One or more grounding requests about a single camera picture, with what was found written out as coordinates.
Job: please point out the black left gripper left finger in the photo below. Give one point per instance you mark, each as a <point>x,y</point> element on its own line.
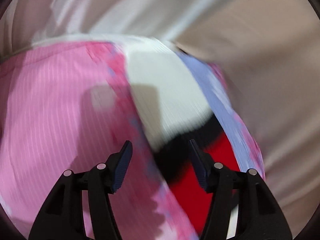
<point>61,214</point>

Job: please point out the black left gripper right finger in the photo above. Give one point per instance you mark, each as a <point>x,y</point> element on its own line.
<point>259,215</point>

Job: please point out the white red black knit sweater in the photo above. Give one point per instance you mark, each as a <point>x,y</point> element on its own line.
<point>175,94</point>

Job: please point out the pink floral bed sheet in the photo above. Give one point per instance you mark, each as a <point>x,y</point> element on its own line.
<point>69,106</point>

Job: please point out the beige curtain cloth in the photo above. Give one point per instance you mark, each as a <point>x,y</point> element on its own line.
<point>267,52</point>

